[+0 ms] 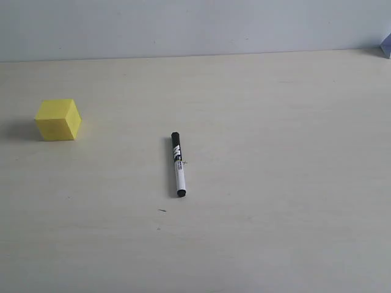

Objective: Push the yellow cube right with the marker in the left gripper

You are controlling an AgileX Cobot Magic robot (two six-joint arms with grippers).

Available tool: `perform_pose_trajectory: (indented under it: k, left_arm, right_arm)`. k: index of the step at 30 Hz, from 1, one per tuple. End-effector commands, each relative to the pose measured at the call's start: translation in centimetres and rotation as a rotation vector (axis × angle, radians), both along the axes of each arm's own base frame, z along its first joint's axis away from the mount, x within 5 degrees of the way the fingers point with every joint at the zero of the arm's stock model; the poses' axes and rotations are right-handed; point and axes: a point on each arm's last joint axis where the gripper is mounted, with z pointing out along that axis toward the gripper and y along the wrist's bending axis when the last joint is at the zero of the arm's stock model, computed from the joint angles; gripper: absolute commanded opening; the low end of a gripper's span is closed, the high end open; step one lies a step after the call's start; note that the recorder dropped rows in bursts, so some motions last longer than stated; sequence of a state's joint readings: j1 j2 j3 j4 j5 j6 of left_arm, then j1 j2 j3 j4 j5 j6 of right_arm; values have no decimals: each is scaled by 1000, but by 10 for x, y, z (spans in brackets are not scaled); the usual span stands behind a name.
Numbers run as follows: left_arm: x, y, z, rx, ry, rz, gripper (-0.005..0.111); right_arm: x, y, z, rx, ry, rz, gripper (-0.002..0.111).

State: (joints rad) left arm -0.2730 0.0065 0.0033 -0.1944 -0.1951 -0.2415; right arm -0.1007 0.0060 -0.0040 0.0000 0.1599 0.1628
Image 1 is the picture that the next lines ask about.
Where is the yellow foam cube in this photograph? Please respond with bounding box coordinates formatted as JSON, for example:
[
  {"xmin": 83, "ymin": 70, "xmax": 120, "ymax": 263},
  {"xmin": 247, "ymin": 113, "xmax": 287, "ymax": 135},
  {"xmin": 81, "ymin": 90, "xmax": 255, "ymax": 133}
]
[{"xmin": 34, "ymin": 99, "xmax": 82, "ymax": 141}]

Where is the black and white marker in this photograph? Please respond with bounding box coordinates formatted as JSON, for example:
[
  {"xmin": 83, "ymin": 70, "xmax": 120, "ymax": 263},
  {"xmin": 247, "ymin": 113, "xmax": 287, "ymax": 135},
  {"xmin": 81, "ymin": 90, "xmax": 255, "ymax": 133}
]
[{"xmin": 171, "ymin": 132, "xmax": 186, "ymax": 198}]

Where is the blue-white object at table corner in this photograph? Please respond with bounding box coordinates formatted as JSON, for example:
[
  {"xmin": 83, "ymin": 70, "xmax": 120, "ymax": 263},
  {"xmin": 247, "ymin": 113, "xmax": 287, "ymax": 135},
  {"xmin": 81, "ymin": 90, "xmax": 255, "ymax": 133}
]
[{"xmin": 380, "ymin": 34, "xmax": 391, "ymax": 59}]

